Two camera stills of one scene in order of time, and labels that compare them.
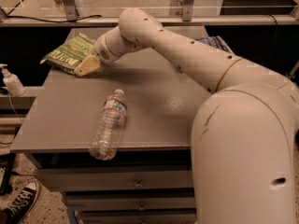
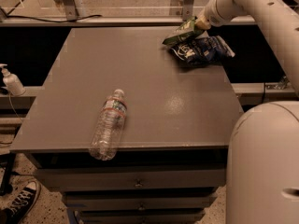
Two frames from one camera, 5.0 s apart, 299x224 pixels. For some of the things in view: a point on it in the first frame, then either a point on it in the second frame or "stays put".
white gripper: [100, 51] -> [216, 18]
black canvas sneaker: [21, 204] stays put
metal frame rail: [163, 21] stays put
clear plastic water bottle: [108, 127] stays put
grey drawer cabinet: [148, 178] stays put
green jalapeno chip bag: [71, 53] -> [186, 31]
